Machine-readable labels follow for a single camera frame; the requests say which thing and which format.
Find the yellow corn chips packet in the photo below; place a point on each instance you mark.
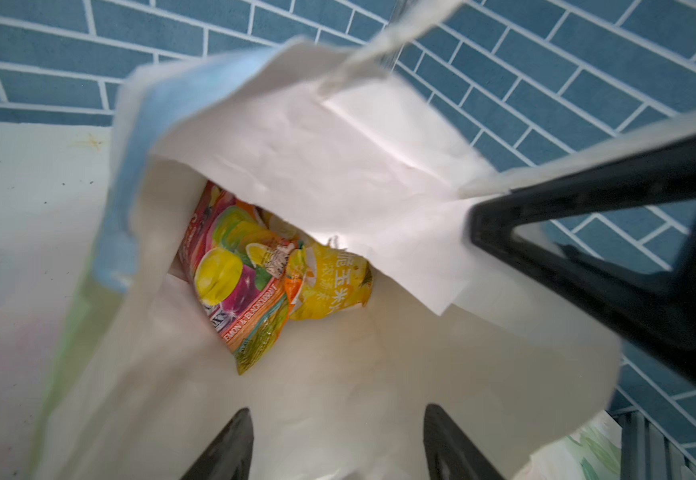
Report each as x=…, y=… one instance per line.
x=321, y=281

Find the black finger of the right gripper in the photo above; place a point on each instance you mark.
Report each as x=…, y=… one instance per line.
x=618, y=241

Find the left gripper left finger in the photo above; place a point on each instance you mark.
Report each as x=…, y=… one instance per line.
x=229, y=455

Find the illustrated paper gift bag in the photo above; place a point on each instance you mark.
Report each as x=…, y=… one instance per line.
x=334, y=144

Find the lemon fruit candy packet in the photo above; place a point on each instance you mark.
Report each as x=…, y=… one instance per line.
x=237, y=267

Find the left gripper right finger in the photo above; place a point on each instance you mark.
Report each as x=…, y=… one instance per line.
x=450, y=454

